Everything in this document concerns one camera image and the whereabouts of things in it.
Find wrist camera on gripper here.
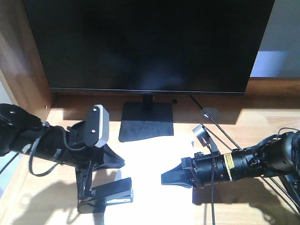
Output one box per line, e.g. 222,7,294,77
67,105,110,148
193,125,220,156

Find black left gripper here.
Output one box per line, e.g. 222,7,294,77
14,125,125,169

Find black computer monitor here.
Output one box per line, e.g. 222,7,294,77
23,0,274,94

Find black stapler with orange button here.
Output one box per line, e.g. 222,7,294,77
75,170,133,214

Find black monitor stand base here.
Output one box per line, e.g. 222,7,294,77
119,94,174,143

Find grey desk cable grommet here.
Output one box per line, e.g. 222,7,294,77
200,107,220,120

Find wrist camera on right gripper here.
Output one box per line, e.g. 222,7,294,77
193,125,220,156

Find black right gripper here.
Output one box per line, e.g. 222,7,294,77
161,152,231,188

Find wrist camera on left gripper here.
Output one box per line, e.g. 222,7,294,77
67,105,110,148

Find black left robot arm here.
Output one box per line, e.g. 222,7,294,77
0,104,125,170

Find white paper sheet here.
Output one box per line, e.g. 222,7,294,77
93,131,196,225

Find black monitor cable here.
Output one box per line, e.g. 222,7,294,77
188,94,242,150

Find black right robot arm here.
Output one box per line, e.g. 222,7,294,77
161,131,300,188

